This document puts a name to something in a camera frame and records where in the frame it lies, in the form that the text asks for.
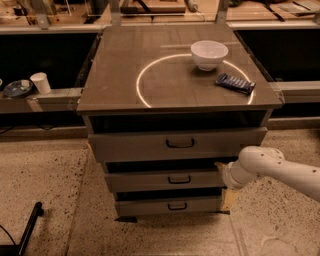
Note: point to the grey bottom drawer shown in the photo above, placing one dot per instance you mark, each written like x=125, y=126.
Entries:
x=213, y=204

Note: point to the grey drawer cabinet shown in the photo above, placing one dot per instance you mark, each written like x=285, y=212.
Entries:
x=144, y=79

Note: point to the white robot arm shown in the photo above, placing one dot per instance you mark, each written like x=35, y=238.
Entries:
x=255, y=162

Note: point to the blue snack packet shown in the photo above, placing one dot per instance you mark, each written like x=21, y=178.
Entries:
x=234, y=83

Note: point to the white ceramic bowl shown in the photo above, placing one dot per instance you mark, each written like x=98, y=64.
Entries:
x=207, y=54

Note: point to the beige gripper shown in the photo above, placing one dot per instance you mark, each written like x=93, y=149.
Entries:
x=228, y=177

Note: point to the metal shelf ledge left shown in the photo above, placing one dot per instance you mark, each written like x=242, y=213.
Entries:
x=55, y=101

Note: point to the grey top drawer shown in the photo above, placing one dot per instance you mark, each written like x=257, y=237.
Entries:
x=173, y=145

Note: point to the black stand leg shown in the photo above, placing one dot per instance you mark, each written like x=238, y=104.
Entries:
x=20, y=248

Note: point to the white paper cup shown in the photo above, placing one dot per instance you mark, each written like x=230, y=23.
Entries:
x=41, y=82

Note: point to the grey drawer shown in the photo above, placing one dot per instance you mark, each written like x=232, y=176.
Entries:
x=213, y=204
x=173, y=145
x=164, y=180

